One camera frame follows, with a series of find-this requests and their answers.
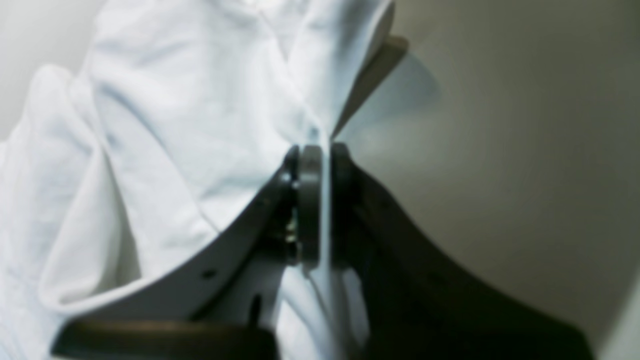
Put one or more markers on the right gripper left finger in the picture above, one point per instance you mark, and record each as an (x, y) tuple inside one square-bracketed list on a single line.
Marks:
[(220, 304)]

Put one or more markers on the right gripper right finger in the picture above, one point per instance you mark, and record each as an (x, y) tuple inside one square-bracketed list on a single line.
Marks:
[(421, 304)]

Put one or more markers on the white t-shirt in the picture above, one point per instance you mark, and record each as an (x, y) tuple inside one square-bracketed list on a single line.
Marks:
[(182, 110)]

